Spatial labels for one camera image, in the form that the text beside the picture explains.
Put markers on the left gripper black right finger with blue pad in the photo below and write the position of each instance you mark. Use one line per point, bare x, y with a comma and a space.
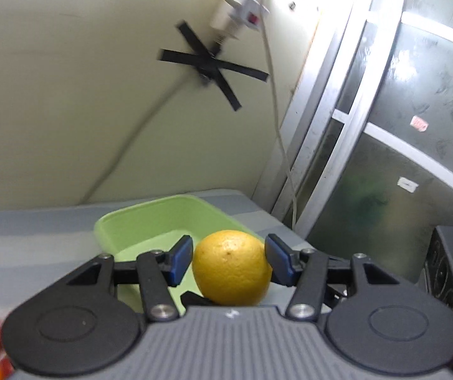
372, 318

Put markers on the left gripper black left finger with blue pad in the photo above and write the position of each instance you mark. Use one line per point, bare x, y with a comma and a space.
94, 317

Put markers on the large yellow orange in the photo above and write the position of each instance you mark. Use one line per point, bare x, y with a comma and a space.
230, 268

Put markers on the striped blue white cloth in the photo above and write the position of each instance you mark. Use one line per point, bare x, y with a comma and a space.
38, 246

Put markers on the light green plastic basket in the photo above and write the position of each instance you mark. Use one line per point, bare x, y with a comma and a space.
158, 225

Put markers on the black tape cross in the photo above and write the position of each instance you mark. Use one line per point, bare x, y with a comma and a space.
206, 63

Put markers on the white power strip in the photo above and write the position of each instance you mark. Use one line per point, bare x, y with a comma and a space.
233, 15

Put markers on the aluminium window frame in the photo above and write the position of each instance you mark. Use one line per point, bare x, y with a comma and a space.
369, 131

